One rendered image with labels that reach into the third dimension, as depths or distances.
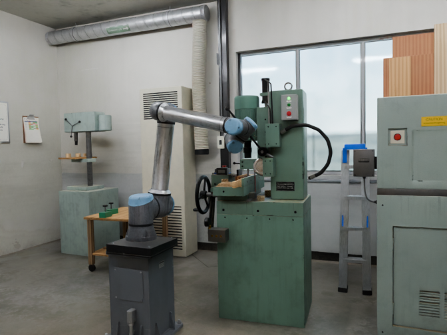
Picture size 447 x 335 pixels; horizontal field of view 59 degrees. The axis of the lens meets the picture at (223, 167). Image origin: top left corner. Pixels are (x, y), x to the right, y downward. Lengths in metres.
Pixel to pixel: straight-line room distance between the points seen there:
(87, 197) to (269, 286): 2.47
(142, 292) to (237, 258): 0.66
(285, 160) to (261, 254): 0.63
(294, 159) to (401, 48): 1.76
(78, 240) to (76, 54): 2.30
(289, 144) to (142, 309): 1.36
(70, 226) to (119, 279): 2.30
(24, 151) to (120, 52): 1.61
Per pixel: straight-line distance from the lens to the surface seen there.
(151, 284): 2.42
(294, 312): 2.71
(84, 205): 4.54
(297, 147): 2.60
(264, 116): 2.69
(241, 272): 2.70
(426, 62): 3.91
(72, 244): 4.75
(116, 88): 4.99
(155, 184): 2.56
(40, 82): 5.40
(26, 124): 5.17
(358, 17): 4.11
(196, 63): 4.27
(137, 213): 2.43
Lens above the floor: 1.16
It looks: 3 degrees down
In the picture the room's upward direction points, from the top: 1 degrees counter-clockwise
